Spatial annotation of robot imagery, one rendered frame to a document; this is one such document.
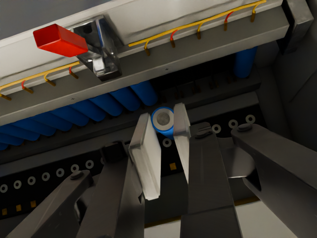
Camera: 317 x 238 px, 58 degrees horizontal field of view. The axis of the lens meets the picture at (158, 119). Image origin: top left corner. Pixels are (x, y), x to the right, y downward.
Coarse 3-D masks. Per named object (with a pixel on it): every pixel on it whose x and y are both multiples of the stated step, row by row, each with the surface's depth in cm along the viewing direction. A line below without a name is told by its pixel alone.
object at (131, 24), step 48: (0, 0) 19; (48, 0) 19; (96, 0) 18; (144, 0) 18; (192, 0) 19; (240, 0) 21; (288, 0) 21; (0, 48) 19; (288, 48) 24; (240, 96) 34; (288, 96) 32; (96, 144) 36
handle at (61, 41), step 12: (36, 36) 13; (48, 36) 12; (60, 36) 12; (72, 36) 14; (48, 48) 13; (60, 48) 14; (72, 48) 14; (84, 48) 15; (96, 48) 18; (96, 60) 19; (96, 72) 19
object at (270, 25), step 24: (264, 0) 20; (192, 24) 20; (240, 24) 22; (264, 24) 21; (288, 24) 21; (144, 48) 21; (168, 48) 22; (192, 48) 22; (216, 48) 22; (240, 48) 22; (48, 72) 22; (72, 72) 22; (144, 72) 22; (168, 72) 23; (0, 96) 23; (24, 96) 24; (48, 96) 23; (72, 96) 23; (0, 120) 25
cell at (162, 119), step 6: (162, 108) 20; (168, 108) 20; (156, 114) 20; (162, 114) 20; (168, 114) 20; (156, 120) 20; (162, 120) 19; (168, 120) 19; (156, 126) 20; (162, 126) 20; (168, 126) 20; (162, 132) 20; (168, 132) 20
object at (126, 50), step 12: (276, 0) 21; (240, 12) 21; (204, 24) 22; (216, 24) 22; (168, 36) 22; (180, 36) 22; (120, 48) 22; (132, 48) 22; (60, 72) 23; (24, 84) 23; (36, 84) 24
